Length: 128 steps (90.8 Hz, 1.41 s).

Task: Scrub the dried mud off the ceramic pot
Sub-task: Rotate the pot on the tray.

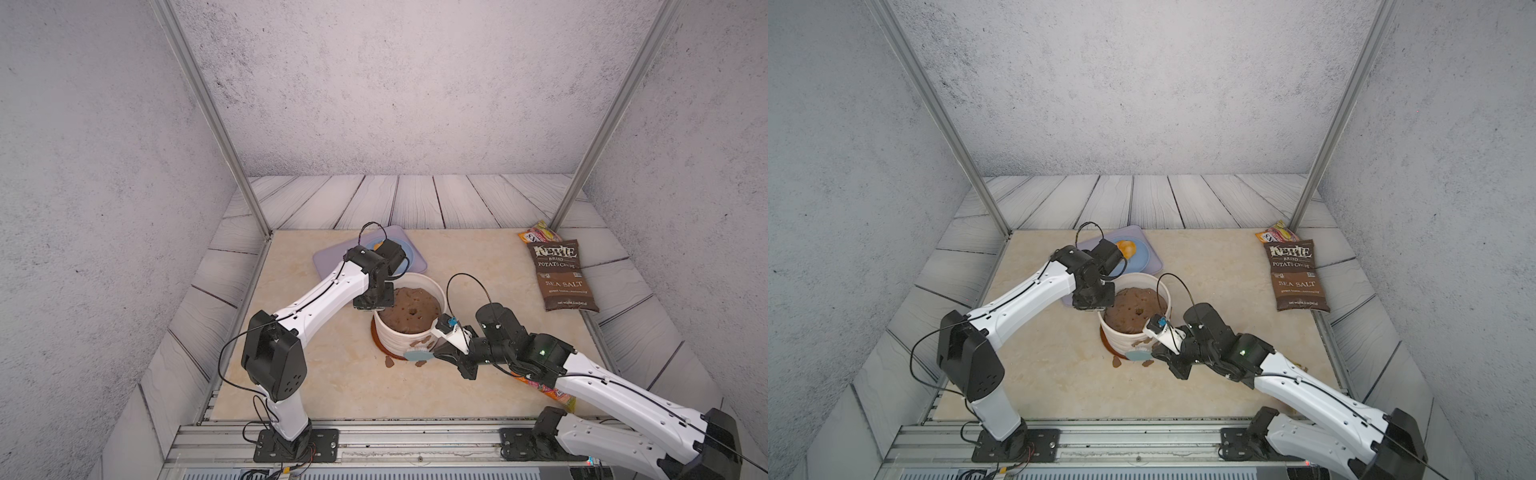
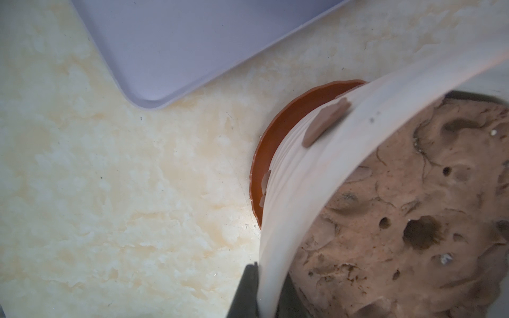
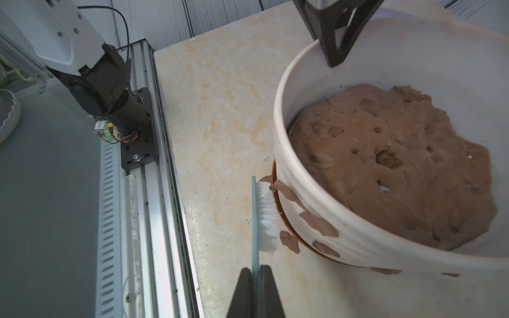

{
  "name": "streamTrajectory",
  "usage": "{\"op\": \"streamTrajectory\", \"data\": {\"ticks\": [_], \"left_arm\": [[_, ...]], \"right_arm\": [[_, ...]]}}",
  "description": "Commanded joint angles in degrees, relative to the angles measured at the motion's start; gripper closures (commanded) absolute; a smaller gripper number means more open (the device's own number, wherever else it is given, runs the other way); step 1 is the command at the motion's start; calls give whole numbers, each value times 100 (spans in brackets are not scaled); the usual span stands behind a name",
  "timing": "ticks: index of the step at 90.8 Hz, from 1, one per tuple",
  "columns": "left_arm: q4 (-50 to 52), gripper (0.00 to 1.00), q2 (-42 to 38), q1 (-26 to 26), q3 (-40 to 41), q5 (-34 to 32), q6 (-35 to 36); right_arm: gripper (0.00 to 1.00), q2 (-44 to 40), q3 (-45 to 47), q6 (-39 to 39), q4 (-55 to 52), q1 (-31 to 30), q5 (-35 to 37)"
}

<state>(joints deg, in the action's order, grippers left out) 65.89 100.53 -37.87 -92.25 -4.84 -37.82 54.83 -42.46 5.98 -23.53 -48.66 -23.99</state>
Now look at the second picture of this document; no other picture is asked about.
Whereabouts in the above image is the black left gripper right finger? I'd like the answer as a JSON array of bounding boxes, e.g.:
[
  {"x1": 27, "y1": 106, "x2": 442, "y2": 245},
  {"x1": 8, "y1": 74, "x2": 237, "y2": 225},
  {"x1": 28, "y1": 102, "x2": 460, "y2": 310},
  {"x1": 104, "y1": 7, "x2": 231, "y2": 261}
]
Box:
[{"x1": 276, "y1": 274, "x2": 309, "y2": 318}]

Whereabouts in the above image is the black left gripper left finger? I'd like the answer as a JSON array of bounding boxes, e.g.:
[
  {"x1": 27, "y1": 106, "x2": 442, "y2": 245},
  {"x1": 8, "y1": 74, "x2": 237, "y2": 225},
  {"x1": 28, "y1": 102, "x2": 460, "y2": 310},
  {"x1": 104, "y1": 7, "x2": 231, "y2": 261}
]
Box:
[{"x1": 226, "y1": 262, "x2": 258, "y2": 318}]

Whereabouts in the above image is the white ceramic pot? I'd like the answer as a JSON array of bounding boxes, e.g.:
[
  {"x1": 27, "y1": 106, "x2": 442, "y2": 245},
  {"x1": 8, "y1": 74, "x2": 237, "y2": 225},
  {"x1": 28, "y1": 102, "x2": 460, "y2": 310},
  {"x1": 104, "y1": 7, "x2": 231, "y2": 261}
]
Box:
[{"x1": 257, "y1": 28, "x2": 508, "y2": 317}]

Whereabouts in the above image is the brown soil in pot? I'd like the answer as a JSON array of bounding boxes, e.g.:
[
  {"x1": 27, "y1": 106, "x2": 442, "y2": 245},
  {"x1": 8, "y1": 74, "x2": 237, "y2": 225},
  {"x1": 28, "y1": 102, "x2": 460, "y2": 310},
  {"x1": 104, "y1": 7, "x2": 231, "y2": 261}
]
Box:
[{"x1": 290, "y1": 98, "x2": 508, "y2": 317}]

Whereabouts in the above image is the terracotta saucer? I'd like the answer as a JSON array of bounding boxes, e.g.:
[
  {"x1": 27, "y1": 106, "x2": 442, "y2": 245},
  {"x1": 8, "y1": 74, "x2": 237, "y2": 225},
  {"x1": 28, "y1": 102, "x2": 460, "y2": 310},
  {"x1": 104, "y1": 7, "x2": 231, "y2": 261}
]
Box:
[{"x1": 249, "y1": 79, "x2": 367, "y2": 229}]

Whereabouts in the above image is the lavender plastic tray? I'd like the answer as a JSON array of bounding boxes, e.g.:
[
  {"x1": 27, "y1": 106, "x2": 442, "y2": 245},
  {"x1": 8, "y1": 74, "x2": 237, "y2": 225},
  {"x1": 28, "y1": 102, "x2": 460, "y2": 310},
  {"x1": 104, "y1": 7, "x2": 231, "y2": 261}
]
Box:
[{"x1": 73, "y1": 0, "x2": 341, "y2": 109}]

